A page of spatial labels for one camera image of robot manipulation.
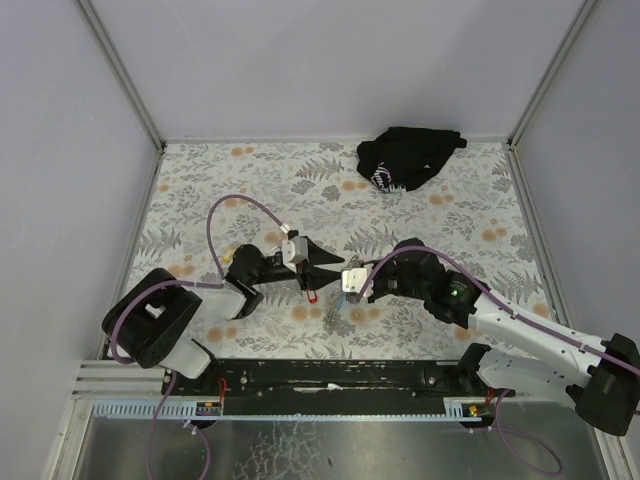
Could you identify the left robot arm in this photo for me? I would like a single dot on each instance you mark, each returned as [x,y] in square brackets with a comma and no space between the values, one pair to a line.
[147,325]

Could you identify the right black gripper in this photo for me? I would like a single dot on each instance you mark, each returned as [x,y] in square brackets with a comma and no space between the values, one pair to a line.
[377,282]

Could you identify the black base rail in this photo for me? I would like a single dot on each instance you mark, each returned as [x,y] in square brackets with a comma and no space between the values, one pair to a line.
[337,382]

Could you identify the red key tag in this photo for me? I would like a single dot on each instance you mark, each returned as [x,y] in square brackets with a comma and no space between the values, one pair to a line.
[312,296]

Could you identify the floral table mat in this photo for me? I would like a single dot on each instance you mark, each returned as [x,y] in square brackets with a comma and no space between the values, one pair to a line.
[209,199]

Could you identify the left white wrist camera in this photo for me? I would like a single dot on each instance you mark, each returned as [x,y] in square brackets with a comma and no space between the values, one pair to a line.
[294,248]

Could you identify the white cable duct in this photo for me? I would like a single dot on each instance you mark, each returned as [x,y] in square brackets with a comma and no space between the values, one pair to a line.
[210,410]

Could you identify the grey keyring with blue handle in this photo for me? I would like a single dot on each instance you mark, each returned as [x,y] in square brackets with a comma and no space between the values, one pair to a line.
[339,298]

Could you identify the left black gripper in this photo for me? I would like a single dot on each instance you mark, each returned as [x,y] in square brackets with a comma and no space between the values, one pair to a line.
[306,267]

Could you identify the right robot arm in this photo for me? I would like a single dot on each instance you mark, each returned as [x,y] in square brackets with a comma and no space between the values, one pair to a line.
[597,377]

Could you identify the black cloth bag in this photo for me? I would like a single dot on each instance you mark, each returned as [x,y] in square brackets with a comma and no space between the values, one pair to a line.
[403,159]

